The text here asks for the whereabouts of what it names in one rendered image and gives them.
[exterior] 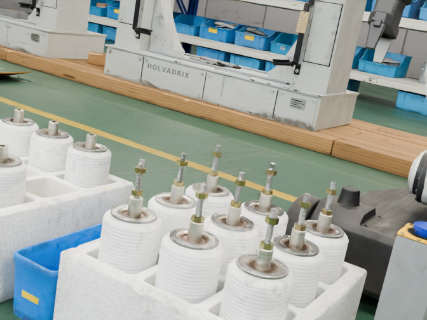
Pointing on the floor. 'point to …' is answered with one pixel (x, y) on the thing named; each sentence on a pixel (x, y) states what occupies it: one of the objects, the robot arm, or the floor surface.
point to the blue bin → (43, 273)
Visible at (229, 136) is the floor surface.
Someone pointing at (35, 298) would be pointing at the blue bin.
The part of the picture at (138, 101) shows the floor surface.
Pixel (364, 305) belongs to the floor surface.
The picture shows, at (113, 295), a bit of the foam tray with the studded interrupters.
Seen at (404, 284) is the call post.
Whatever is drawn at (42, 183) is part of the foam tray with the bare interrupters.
